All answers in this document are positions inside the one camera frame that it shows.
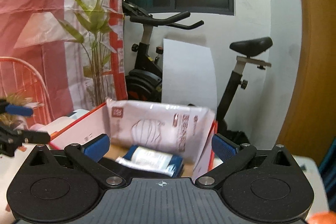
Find white face mask pack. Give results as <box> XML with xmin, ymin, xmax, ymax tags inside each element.
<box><xmin>106</xmin><ymin>98</ymin><xmax>215</xmax><ymax>164</ymax></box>

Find blue white wipes pack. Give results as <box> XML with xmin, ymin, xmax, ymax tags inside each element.
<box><xmin>115</xmin><ymin>145</ymin><xmax>183</xmax><ymax>178</ymax></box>

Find red strawberry cardboard box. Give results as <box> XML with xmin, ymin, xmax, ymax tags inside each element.
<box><xmin>50</xmin><ymin>104</ymin><xmax>215</xmax><ymax>180</ymax></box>

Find pink printed backdrop poster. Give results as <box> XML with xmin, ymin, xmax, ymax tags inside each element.
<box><xmin>1</xmin><ymin>0</ymin><xmax>127</xmax><ymax>128</ymax></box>

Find white curved board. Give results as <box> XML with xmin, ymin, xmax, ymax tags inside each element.
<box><xmin>162</xmin><ymin>39</ymin><xmax>218</xmax><ymax>110</ymax></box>

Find black exercise bike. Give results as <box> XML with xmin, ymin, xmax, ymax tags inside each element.
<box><xmin>122</xmin><ymin>1</ymin><xmax>273</xmax><ymax>144</ymax></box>

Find wooden door frame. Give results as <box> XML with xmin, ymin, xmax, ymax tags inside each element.
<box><xmin>277</xmin><ymin>0</ymin><xmax>335</xmax><ymax>164</ymax></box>

